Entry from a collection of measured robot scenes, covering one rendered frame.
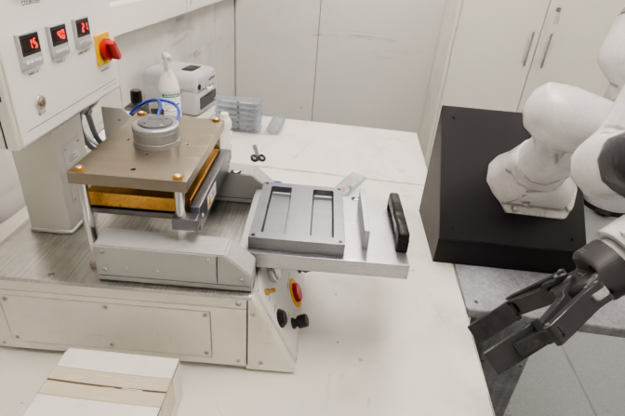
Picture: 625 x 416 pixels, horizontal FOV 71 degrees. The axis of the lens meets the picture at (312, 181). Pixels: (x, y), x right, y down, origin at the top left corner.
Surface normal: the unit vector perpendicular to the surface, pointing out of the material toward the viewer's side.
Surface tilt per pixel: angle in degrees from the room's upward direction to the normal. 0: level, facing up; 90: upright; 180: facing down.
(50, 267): 0
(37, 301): 90
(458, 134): 46
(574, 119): 75
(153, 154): 0
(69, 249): 0
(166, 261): 90
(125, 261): 90
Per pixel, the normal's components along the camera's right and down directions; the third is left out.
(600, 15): -0.11, 0.46
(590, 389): 0.07, -0.88
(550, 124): -0.49, 0.48
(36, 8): 1.00, 0.08
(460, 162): 0.00, -0.27
